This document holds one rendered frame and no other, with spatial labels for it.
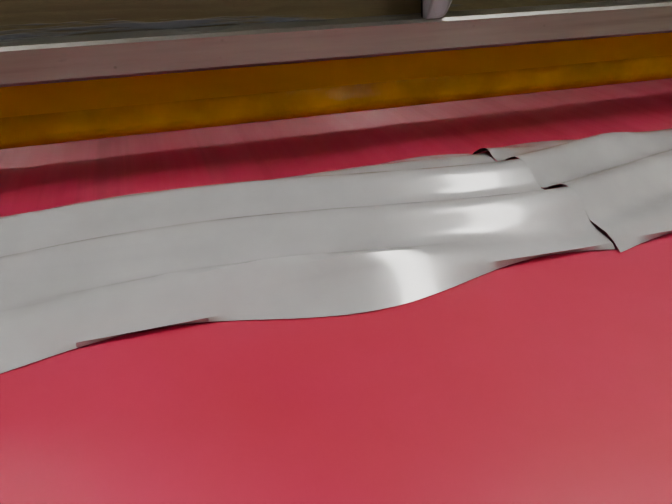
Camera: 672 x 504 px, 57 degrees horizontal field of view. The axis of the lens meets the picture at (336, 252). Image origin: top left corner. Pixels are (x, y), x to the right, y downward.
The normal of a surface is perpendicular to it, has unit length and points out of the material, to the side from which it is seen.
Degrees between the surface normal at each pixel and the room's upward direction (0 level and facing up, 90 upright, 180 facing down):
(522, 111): 0
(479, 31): 90
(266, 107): 90
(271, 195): 33
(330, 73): 90
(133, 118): 90
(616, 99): 0
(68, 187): 0
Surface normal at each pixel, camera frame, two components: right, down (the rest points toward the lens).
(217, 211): 0.09, -0.56
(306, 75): 0.31, 0.45
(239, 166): -0.02, -0.88
